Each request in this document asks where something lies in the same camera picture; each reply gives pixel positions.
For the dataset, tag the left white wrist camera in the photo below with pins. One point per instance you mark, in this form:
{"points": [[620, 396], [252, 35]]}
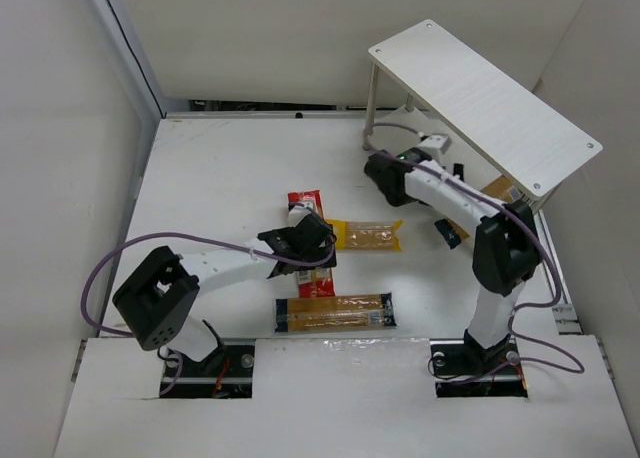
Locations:
{"points": [[297, 211]]}

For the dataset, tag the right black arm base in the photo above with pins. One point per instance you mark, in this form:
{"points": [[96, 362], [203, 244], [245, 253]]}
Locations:
{"points": [[461, 369]]}

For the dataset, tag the white two-tier shelf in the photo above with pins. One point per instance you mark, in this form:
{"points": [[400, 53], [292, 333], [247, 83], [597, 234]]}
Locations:
{"points": [[522, 137]]}

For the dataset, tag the blue spaghetti bag front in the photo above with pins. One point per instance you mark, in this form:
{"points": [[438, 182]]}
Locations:
{"points": [[336, 313]]}

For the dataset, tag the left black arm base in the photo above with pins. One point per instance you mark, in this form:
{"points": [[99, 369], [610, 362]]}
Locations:
{"points": [[225, 372]]}

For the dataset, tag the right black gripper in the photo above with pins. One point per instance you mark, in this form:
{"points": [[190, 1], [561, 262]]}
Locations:
{"points": [[451, 198]]}

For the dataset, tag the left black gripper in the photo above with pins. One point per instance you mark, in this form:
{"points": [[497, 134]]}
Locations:
{"points": [[314, 233]]}

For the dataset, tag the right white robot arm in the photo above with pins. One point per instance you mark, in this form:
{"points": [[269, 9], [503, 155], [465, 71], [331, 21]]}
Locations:
{"points": [[504, 253]]}

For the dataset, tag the dark blue spaghetti bag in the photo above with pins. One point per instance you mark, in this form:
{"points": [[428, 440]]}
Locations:
{"points": [[501, 188]]}

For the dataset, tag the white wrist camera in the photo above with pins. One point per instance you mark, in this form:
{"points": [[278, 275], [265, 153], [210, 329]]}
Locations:
{"points": [[297, 211], [436, 146]]}

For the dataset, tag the red spaghetti bag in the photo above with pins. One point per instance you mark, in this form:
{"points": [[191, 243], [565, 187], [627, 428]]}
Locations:
{"points": [[317, 282]]}

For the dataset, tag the yellow spaghetti bag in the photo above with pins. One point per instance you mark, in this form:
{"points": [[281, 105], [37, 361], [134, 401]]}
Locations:
{"points": [[367, 236]]}

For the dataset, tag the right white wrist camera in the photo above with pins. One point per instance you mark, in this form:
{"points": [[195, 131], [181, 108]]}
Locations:
{"points": [[436, 146]]}

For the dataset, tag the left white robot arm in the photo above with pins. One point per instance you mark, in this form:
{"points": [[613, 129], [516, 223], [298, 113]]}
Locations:
{"points": [[156, 300]]}

